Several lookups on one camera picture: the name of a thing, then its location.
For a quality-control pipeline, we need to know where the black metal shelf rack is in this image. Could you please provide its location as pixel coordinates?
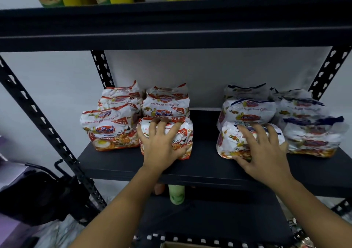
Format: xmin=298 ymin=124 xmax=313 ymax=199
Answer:
xmin=0 ymin=0 xmax=352 ymax=248

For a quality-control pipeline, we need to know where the person's right forearm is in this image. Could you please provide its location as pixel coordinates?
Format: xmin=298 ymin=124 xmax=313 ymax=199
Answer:
xmin=265 ymin=175 xmax=352 ymax=248

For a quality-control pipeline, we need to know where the person's left forearm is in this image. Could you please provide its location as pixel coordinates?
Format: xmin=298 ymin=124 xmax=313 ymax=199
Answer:
xmin=69 ymin=167 xmax=169 ymax=248

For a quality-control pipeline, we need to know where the person's left hand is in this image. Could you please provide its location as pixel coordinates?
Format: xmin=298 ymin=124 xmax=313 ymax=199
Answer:
xmin=137 ymin=118 xmax=192 ymax=174

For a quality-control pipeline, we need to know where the green bottle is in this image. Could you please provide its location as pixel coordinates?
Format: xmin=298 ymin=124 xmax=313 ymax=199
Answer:
xmin=168 ymin=184 xmax=186 ymax=205

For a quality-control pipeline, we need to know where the clear plastic wrap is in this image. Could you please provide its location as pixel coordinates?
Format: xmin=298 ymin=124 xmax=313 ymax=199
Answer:
xmin=34 ymin=216 xmax=84 ymax=248

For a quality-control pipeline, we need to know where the person's right hand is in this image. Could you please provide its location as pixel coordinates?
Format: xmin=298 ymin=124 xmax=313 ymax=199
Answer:
xmin=233 ymin=123 xmax=292 ymax=188

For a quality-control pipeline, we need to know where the blue trim noodle packet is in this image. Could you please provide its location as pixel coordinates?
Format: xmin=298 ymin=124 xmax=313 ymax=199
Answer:
xmin=216 ymin=120 xmax=287 ymax=162

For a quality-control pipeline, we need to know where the red trim noodle packet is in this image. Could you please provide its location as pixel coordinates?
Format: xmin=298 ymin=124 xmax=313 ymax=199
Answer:
xmin=80 ymin=104 xmax=141 ymax=152
xmin=141 ymin=84 xmax=190 ymax=119
xmin=137 ymin=116 xmax=194 ymax=161
xmin=98 ymin=81 xmax=143 ymax=111

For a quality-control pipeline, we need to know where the stack of blue trim packs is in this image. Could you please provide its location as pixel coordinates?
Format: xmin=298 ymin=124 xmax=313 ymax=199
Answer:
xmin=217 ymin=83 xmax=345 ymax=158

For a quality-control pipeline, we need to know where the black bag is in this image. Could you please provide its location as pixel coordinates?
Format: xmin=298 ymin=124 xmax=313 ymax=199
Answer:
xmin=0 ymin=159 xmax=95 ymax=227

